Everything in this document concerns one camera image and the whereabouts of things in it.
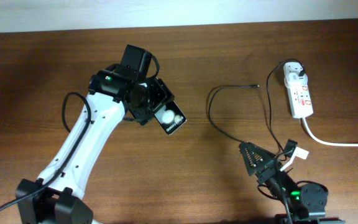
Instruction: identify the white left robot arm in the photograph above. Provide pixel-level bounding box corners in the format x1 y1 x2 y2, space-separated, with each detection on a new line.
16 70 186 223

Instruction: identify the black USB charging cable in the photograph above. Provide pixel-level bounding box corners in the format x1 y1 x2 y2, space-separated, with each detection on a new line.
207 58 306 153

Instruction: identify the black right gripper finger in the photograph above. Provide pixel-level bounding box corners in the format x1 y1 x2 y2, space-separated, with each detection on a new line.
239 142 275 176
283 139 298 154

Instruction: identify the white power strip cord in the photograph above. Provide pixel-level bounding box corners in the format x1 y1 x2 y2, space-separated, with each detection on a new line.
300 116 358 149

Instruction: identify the white USB charger plug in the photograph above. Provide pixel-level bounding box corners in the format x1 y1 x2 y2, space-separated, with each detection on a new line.
283 62 308 88

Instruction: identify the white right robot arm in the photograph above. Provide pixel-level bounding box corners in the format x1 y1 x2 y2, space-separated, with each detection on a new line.
239 139 345 223

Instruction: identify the black Galaxy flip phone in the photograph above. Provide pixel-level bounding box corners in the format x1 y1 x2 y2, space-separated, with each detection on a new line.
154 101 187 135

